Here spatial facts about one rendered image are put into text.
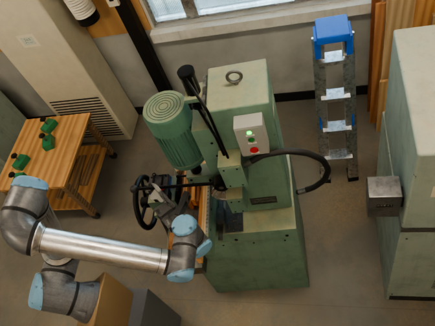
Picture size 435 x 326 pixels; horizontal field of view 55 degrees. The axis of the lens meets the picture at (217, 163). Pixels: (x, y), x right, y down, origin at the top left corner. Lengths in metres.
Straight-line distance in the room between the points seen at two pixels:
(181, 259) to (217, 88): 0.61
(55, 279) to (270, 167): 1.05
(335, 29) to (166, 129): 1.05
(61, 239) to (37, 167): 1.75
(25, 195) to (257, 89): 0.85
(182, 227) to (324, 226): 1.47
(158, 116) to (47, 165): 1.69
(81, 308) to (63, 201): 1.47
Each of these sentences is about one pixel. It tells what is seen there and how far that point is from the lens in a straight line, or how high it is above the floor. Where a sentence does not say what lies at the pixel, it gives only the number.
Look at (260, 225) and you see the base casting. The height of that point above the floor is 0.80.
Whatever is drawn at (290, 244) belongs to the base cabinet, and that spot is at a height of 0.63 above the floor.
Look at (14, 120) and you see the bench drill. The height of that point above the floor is 0.33.
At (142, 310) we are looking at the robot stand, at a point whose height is 0.55.
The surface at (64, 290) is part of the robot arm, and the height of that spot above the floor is 0.95.
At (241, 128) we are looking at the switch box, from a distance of 1.39.
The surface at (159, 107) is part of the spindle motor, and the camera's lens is 1.58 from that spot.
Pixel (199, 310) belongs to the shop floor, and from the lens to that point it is 2.74.
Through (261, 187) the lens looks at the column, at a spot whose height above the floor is 1.00.
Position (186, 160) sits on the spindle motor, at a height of 1.23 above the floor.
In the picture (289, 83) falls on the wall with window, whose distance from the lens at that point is 3.34.
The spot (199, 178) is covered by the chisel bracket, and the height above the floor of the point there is 1.02.
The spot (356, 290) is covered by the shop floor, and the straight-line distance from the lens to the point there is 2.65.
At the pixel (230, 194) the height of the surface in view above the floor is 1.08.
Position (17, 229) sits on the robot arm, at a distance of 1.47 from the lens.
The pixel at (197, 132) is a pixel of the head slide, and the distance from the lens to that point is 1.57.
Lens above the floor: 2.52
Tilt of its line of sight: 52 degrees down
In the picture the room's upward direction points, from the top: 24 degrees counter-clockwise
